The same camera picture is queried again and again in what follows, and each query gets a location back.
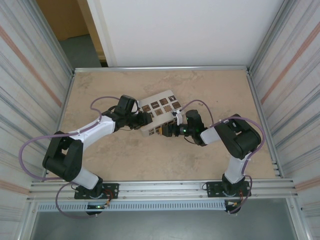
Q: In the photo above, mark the white box with brown tiles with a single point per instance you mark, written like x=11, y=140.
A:
x=156, y=98

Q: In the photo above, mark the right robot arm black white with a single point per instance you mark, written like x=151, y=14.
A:
x=240, y=140

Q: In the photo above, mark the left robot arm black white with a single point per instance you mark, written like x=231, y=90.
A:
x=62, y=160

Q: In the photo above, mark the white partition panel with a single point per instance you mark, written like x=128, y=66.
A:
x=190, y=30

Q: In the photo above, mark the brown cardboard box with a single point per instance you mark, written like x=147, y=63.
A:
x=65, y=17

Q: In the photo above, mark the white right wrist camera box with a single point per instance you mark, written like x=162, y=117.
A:
x=178, y=117

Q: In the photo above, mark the aluminium rear frame bar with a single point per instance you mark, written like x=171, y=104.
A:
x=160, y=69

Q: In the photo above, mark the aluminium mounting rail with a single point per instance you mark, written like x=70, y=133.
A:
x=160, y=191

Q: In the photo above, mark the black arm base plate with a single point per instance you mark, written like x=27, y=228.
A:
x=112, y=191
x=215, y=188

